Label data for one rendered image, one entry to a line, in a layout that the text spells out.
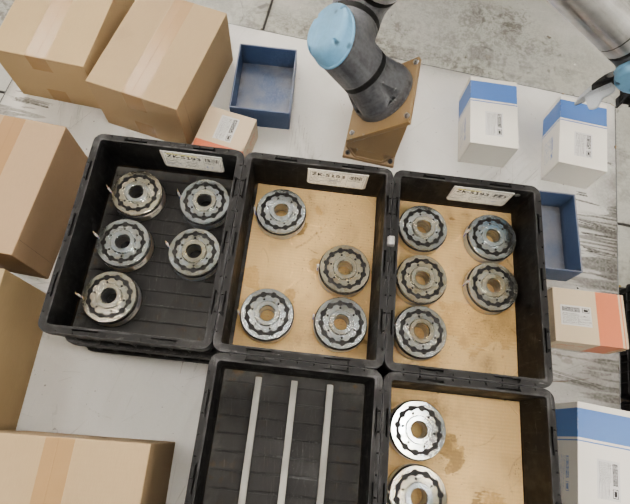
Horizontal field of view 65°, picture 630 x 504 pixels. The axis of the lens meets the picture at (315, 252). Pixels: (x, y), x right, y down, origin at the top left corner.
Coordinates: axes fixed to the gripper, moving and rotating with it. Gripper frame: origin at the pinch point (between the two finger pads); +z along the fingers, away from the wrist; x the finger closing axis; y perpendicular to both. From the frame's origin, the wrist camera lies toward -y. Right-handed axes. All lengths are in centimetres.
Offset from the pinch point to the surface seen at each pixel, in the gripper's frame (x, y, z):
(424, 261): -37, 46, 2
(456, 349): -27, 62, 5
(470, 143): -27.5, 9.9, 9.7
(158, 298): -87, 64, 5
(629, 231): 65, -21, 88
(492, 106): -23.2, -1.9, 9.3
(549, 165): -6.0, 8.6, 13.6
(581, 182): 3.4, 10.2, 15.6
